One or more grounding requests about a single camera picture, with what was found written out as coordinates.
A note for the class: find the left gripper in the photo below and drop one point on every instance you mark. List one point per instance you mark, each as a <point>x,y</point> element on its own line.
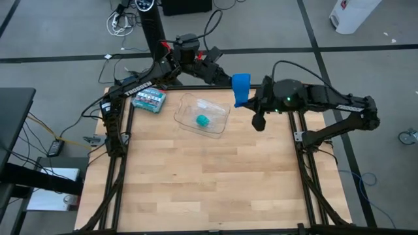
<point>207,71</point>

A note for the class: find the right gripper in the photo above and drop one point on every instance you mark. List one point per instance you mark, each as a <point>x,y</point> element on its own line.
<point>266,98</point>

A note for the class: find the blue elastic bandage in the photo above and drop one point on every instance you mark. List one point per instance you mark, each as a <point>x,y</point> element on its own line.
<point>241,88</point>

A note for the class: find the teal bandage roll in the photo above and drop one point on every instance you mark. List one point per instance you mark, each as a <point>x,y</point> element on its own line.
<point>202,120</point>

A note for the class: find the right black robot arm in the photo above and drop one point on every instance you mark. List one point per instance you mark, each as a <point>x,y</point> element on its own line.
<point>326,94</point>

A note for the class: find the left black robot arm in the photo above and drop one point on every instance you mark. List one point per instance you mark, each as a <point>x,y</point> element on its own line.
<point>140,88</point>

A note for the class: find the clear plastic bin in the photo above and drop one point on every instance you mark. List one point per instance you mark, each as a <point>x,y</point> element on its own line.
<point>183,124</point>

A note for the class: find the teal first aid kit box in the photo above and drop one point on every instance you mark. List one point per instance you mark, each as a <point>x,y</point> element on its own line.
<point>148,99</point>

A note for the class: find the black box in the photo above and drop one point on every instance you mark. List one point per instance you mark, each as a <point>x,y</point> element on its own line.
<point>186,6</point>

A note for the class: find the black tower fan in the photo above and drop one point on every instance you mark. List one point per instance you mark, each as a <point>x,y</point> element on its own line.
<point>151,29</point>

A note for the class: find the white air purifier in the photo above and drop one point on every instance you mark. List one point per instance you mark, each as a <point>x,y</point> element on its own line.
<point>352,16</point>

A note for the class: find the grey caster wheel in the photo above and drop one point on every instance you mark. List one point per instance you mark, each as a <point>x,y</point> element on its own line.
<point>406,137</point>

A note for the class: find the black power adapter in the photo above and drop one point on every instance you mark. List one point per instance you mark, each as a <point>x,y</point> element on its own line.
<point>55,148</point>

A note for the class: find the black desk foot beam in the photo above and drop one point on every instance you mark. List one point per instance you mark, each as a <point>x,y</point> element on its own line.
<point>39,179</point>

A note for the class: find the black desk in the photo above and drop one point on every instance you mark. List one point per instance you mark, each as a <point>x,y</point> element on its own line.
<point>13,114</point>

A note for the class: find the white flat box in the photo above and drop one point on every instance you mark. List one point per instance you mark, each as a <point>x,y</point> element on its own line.
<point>45,200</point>

